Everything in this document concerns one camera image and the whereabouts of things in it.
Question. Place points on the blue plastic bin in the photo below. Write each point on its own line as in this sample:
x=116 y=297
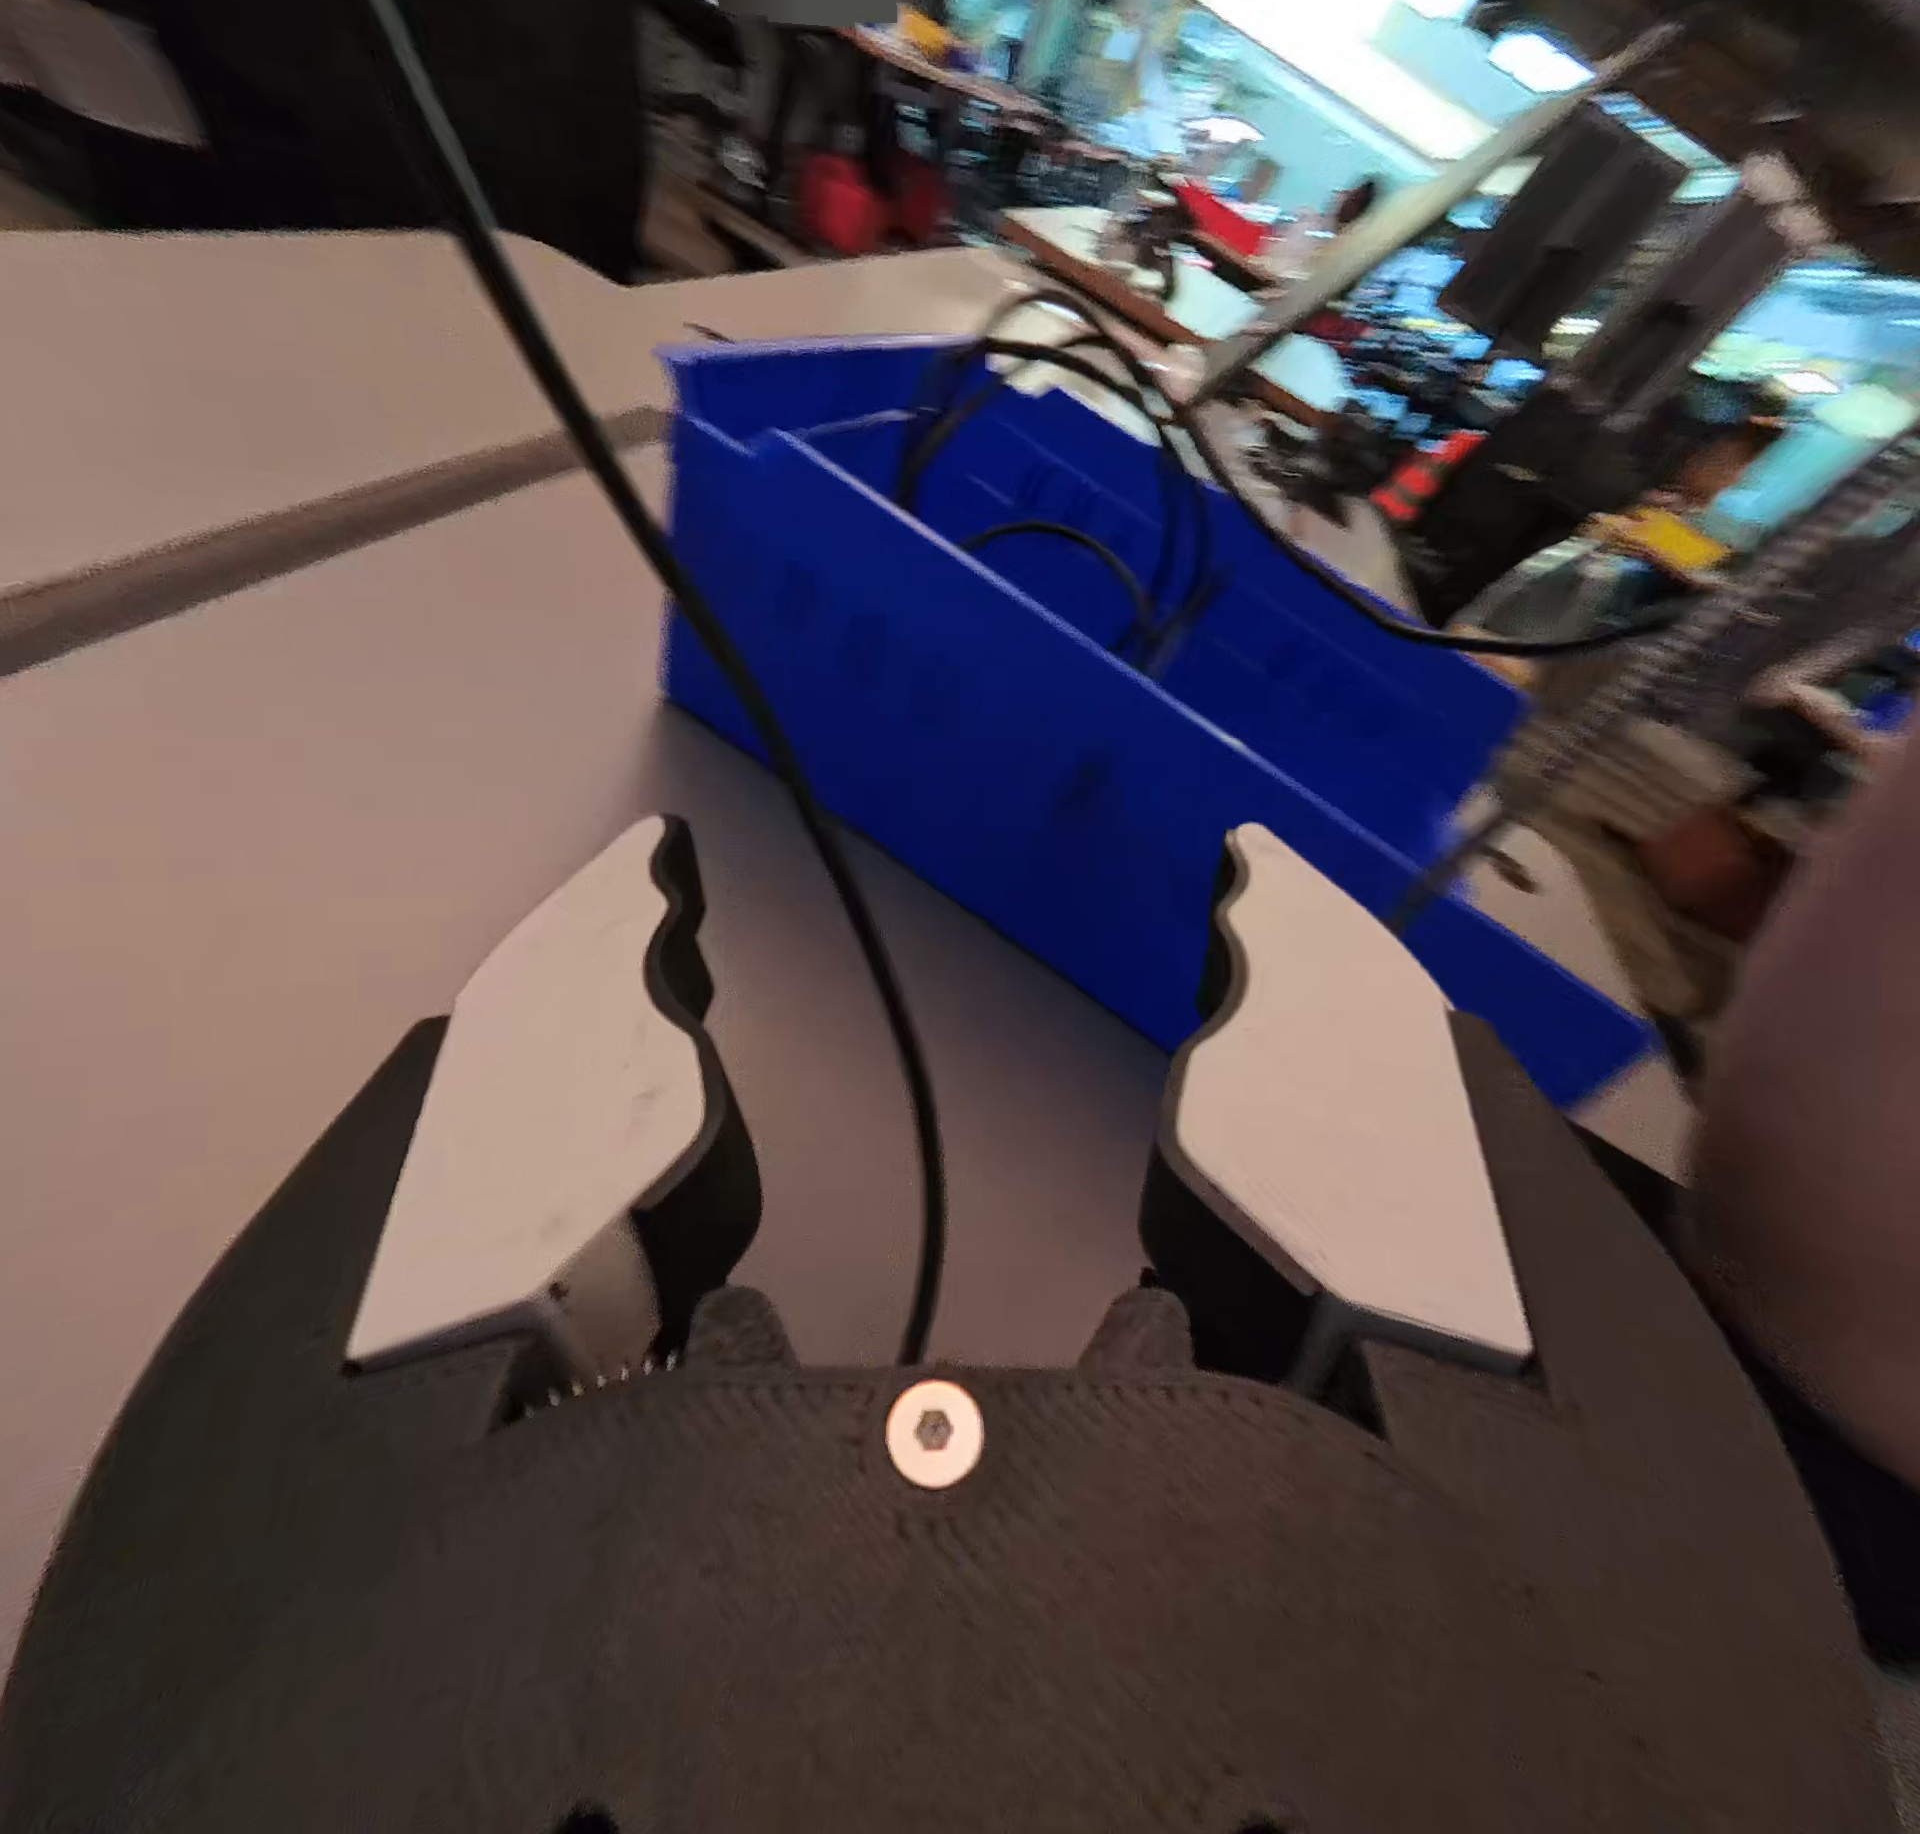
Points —
x=975 y=754

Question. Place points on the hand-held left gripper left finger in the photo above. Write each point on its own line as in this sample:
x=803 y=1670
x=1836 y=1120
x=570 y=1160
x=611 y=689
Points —
x=556 y=1099

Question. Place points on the person's right forearm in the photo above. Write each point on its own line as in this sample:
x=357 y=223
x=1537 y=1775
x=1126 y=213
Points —
x=1830 y=1114

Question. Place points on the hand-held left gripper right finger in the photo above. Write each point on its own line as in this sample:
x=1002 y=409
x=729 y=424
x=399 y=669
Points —
x=1336 y=1099

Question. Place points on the black monitor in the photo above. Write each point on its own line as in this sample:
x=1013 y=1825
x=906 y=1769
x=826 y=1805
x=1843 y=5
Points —
x=1560 y=229

